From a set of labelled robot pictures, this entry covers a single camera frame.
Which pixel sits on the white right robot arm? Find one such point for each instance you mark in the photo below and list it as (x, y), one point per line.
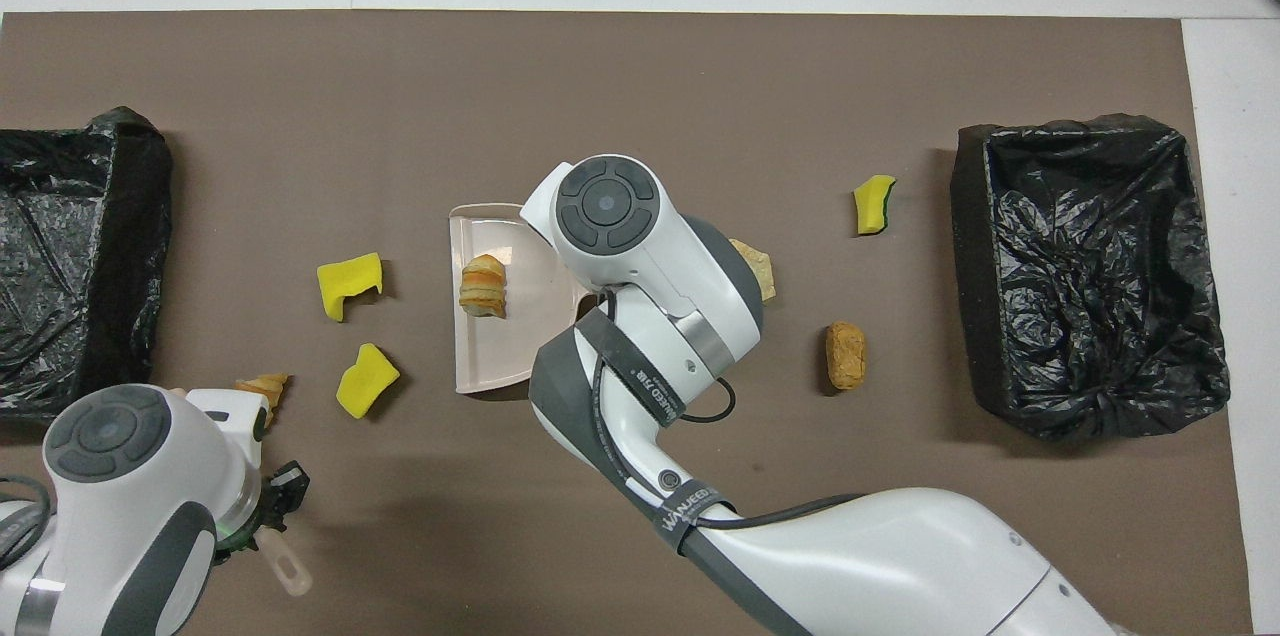
(640, 266)

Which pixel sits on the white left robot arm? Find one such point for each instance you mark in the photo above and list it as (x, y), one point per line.
(130, 516)

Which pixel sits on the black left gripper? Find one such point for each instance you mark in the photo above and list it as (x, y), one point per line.
(272, 508)

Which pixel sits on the brown table mat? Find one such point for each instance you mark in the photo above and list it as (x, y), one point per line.
(700, 66)

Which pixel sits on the pale angular toy bread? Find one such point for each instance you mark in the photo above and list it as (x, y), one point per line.
(762, 271)

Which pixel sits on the orange striped toy croissant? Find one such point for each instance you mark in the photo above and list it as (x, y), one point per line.
(268, 384)

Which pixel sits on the brown oval toy bread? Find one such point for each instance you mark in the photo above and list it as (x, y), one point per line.
(846, 356)

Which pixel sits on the yellow green sponge piece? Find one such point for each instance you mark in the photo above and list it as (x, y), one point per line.
(873, 206)

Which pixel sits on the notched yellow sponge piece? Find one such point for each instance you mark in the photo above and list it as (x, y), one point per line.
(350, 284)

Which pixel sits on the pale toy croissant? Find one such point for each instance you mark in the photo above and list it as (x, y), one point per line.
(483, 286)

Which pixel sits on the bin with black bag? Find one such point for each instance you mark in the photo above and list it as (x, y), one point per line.
(60, 266)
(1100, 366)

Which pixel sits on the rounded yellow sponge piece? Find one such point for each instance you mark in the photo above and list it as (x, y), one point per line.
(365, 381)

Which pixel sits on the beige plastic dustpan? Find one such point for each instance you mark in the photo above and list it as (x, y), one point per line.
(500, 356)

